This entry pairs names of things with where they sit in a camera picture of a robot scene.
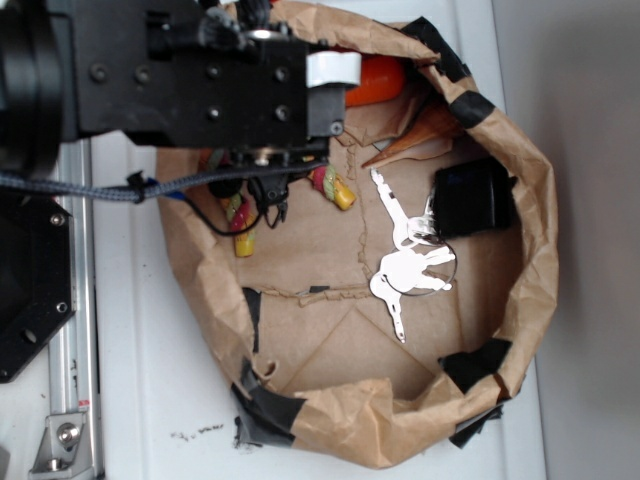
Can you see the tan spiral seashell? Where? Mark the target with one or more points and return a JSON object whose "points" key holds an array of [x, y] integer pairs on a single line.
{"points": [[431, 135]]}

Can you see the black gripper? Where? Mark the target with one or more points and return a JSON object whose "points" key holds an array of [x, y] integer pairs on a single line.
{"points": [[175, 74]]}

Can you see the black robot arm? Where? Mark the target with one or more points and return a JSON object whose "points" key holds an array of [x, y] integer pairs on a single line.
{"points": [[33, 82]]}

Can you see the brown paper bag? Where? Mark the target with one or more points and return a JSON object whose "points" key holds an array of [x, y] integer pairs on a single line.
{"points": [[310, 354]]}

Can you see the orange toy carrot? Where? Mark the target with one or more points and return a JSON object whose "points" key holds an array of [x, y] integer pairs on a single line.
{"points": [[382, 78]]}

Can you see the aluminium extrusion rail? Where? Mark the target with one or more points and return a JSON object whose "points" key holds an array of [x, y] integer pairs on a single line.
{"points": [[72, 443]]}

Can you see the black leather wallet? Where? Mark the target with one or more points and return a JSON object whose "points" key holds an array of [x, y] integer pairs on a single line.
{"points": [[472, 197]]}

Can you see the silver key bunch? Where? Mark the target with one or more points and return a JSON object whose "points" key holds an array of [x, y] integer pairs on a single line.
{"points": [[418, 247]]}

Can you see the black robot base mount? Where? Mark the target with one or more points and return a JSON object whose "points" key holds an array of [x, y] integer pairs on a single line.
{"points": [[36, 278]]}

